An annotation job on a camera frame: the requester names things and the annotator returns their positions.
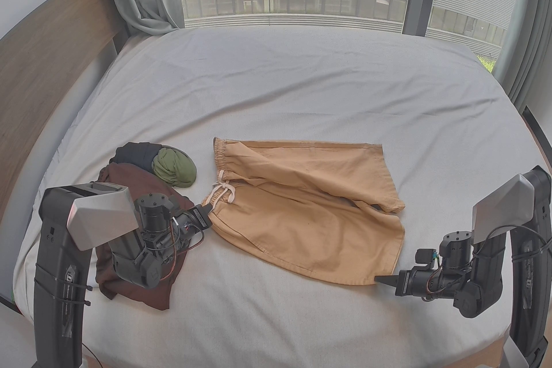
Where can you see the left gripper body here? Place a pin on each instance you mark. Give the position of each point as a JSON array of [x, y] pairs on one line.
[[194, 224]]

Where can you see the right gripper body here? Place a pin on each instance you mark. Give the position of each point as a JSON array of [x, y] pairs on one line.
[[412, 282]]

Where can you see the tan shorts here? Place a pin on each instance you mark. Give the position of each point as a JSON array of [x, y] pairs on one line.
[[302, 219]]

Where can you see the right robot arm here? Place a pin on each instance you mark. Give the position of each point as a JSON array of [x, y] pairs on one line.
[[526, 250]]

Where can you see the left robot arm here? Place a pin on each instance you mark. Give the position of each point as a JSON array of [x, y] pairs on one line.
[[60, 271]]

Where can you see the bed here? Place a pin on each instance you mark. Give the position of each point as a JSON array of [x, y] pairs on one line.
[[323, 99]]

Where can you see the green garment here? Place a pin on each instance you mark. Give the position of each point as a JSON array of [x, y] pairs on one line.
[[174, 168]]

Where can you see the brown garment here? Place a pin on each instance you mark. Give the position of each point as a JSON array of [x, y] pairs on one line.
[[129, 185]]

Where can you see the black garment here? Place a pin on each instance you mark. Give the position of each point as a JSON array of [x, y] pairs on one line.
[[133, 155]]

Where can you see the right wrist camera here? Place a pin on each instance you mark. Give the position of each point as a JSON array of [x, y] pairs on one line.
[[425, 258]]

